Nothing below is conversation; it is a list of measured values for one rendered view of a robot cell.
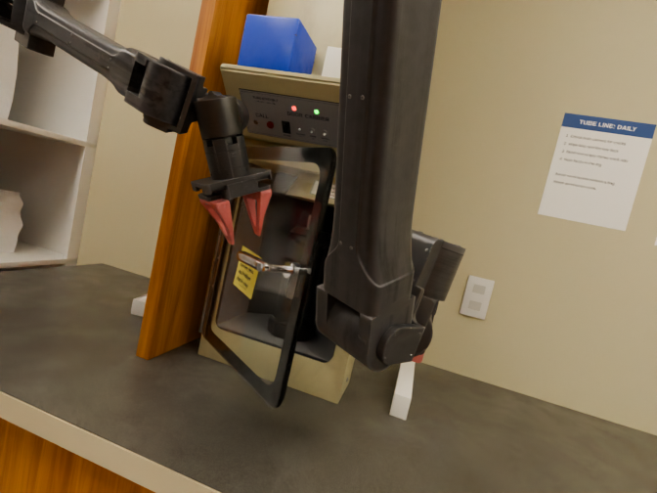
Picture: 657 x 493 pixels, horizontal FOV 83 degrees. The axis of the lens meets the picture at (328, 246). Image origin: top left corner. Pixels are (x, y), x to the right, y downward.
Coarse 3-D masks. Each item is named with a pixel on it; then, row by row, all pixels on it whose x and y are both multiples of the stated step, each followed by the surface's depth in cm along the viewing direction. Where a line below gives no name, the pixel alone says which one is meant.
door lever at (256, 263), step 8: (240, 256) 58; (248, 256) 56; (248, 264) 56; (256, 264) 54; (264, 264) 53; (272, 264) 54; (288, 264) 56; (264, 272) 53; (280, 272) 55; (288, 272) 56
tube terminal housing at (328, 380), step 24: (288, 0) 72; (312, 0) 71; (336, 0) 70; (312, 24) 71; (336, 24) 70; (312, 72) 71; (264, 144) 74; (216, 360) 78; (312, 360) 73; (336, 360) 72; (288, 384) 74; (312, 384) 73; (336, 384) 72
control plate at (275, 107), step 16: (256, 96) 65; (272, 96) 64; (288, 96) 63; (256, 112) 68; (272, 112) 67; (288, 112) 65; (304, 112) 64; (320, 112) 63; (336, 112) 62; (256, 128) 70; (272, 128) 69; (304, 128) 67; (320, 128) 65; (336, 128) 64; (320, 144) 68; (336, 144) 67
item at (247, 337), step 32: (256, 160) 68; (288, 160) 60; (320, 160) 54; (288, 192) 59; (320, 192) 53; (288, 224) 58; (320, 224) 53; (224, 256) 74; (288, 256) 57; (224, 288) 72; (256, 288) 63; (288, 288) 56; (224, 320) 70; (256, 320) 62; (288, 320) 55; (224, 352) 69; (256, 352) 61; (288, 352) 54; (256, 384) 59
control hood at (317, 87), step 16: (224, 64) 64; (224, 80) 65; (240, 80) 64; (256, 80) 63; (272, 80) 62; (288, 80) 61; (304, 80) 60; (320, 80) 59; (336, 80) 59; (240, 96) 67; (304, 96) 62; (320, 96) 61; (336, 96) 60; (288, 144) 71; (304, 144) 69
